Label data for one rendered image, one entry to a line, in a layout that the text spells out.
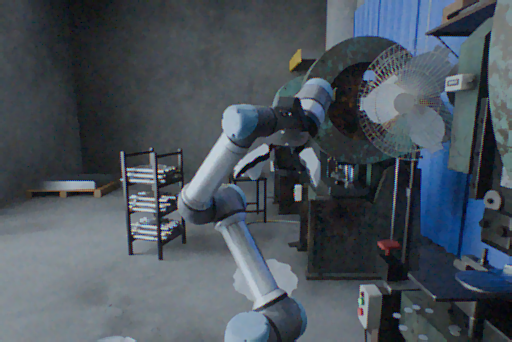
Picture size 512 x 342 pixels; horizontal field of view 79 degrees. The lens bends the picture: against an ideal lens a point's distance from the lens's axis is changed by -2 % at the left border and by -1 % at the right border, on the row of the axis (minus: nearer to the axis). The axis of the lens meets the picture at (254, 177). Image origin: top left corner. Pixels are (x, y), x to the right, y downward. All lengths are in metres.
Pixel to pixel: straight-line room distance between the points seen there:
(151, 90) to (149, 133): 0.97
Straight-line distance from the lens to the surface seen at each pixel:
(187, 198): 0.92
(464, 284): 1.03
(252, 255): 0.99
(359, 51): 2.24
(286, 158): 0.62
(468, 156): 1.08
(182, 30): 7.74
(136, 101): 7.78
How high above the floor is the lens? 1.21
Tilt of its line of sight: 10 degrees down
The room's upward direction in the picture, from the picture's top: straight up
